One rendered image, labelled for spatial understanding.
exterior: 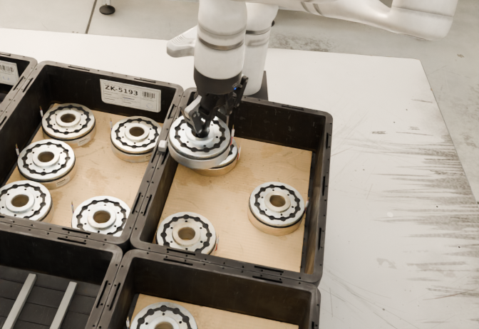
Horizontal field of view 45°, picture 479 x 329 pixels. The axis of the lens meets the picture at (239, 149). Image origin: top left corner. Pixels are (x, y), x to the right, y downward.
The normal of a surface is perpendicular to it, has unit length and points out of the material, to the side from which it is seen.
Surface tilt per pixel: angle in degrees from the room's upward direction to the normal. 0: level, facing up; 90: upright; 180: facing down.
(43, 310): 0
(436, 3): 62
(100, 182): 0
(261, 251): 0
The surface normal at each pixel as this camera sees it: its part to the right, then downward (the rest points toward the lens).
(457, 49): 0.11, -0.70
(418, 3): -0.42, 0.19
